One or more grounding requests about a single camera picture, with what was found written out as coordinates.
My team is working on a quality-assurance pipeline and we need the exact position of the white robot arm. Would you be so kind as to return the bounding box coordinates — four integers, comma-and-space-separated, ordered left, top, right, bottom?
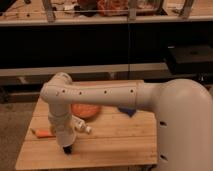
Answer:
40, 72, 213, 171

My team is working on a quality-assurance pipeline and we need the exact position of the orange ceramic cup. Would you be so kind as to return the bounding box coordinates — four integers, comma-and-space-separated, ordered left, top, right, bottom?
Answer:
71, 104, 101, 119

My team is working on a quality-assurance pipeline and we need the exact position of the black striped eraser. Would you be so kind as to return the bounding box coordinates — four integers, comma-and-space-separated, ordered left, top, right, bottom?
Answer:
63, 145, 72, 154

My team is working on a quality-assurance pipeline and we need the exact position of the blue cloth object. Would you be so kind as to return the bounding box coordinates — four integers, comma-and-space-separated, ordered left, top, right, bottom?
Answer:
118, 107, 137, 117

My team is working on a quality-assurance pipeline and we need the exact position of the white tube bottle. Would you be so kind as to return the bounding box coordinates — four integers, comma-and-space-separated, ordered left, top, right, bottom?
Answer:
74, 120, 92, 134

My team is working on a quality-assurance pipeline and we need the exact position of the long shelf bench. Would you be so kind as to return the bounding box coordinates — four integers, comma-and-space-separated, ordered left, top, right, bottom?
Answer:
0, 63, 171, 85

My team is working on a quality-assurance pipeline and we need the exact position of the wooden table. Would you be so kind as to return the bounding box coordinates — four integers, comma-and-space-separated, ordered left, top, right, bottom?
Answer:
16, 81, 156, 171

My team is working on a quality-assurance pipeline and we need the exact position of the black box on right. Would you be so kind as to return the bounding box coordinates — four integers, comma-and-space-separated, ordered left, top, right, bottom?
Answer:
165, 45, 213, 74

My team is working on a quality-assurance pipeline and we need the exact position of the orange carrot toy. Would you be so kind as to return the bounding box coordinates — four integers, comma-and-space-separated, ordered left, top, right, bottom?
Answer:
31, 129, 53, 138

